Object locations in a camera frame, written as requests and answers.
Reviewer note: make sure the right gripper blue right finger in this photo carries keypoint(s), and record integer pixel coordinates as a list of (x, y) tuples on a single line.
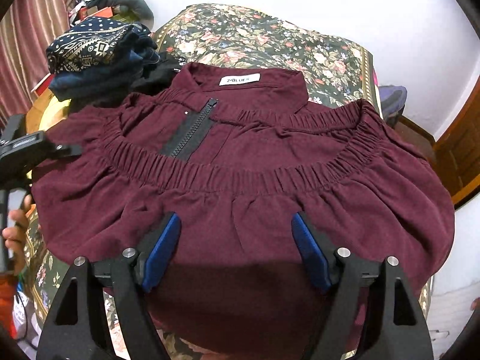
[(333, 271)]

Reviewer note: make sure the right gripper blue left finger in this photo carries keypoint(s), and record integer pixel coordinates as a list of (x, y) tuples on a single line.
[(135, 273)]

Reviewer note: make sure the maroon button shirt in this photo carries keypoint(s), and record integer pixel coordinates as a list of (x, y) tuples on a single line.
[(247, 202)]

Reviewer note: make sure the dark blue folded clothes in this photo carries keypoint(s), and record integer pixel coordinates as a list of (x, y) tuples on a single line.
[(111, 79)]

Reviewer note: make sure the person left hand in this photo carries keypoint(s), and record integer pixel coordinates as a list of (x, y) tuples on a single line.
[(15, 236)]

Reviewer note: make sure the red box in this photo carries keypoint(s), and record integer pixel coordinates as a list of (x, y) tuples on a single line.
[(42, 85)]

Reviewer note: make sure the patterned navy folded cloth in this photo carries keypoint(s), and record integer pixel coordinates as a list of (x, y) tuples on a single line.
[(96, 41)]

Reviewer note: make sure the striped pink curtain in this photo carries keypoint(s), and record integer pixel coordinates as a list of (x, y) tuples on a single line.
[(27, 29)]

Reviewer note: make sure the orange box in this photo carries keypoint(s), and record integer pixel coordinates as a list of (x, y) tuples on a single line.
[(85, 13)]

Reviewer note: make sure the brown wooden door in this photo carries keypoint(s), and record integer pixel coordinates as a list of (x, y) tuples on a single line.
[(457, 152)]

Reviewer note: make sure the grey purple backpack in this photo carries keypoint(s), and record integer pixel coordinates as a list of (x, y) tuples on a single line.
[(393, 99)]

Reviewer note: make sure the grey cloth pile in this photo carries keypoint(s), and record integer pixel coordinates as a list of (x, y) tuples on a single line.
[(138, 7)]

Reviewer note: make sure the floral bed cover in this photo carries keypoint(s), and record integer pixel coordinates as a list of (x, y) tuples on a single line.
[(262, 45)]

